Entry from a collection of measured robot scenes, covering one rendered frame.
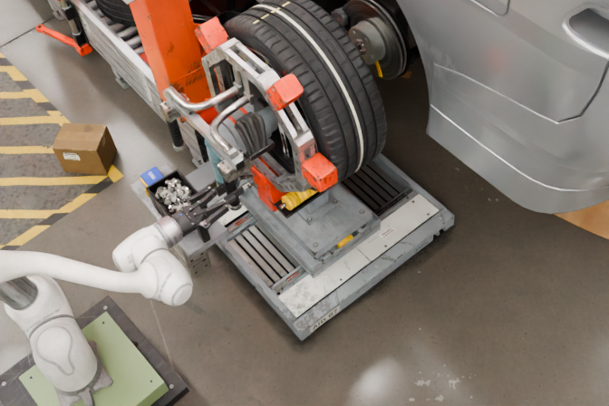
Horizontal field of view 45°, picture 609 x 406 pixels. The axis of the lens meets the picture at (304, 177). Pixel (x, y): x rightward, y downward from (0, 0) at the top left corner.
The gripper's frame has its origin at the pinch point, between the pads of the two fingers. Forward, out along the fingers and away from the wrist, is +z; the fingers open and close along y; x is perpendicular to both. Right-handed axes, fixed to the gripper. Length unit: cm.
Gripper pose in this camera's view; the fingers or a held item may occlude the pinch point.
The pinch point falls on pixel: (230, 190)
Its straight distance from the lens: 235.5
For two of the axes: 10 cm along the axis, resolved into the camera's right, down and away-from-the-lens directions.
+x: -0.8, -6.2, -7.8
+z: 7.8, -5.3, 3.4
